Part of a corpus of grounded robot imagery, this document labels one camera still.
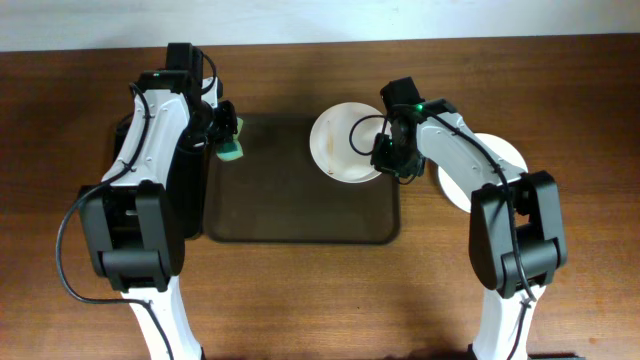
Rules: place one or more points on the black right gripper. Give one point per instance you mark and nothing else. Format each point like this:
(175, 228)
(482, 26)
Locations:
(380, 162)

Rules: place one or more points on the black plastic tray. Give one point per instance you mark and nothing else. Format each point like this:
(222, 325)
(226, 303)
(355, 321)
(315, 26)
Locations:
(173, 155)

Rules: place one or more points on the white plate back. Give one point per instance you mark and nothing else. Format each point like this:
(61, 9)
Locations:
(333, 134)

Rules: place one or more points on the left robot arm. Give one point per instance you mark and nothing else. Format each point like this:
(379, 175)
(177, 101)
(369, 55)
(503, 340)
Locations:
(146, 272)

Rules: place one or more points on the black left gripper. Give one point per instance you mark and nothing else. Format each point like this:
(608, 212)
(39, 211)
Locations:
(229, 122)

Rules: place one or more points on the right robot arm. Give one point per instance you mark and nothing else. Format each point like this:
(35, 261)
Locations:
(516, 232)

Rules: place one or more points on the brown plastic tray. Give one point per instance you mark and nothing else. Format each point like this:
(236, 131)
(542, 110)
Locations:
(275, 193)

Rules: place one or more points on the green yellow sponge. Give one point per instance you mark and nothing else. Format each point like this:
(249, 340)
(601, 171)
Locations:
(233, 150)

